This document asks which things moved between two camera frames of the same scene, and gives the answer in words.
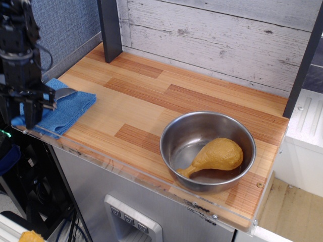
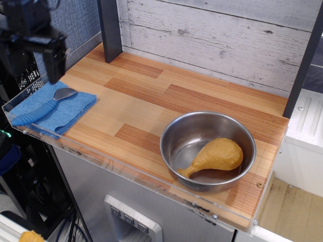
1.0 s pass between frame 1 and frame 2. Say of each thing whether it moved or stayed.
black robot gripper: moved
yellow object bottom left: stayed
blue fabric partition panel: stayed
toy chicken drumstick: stayed
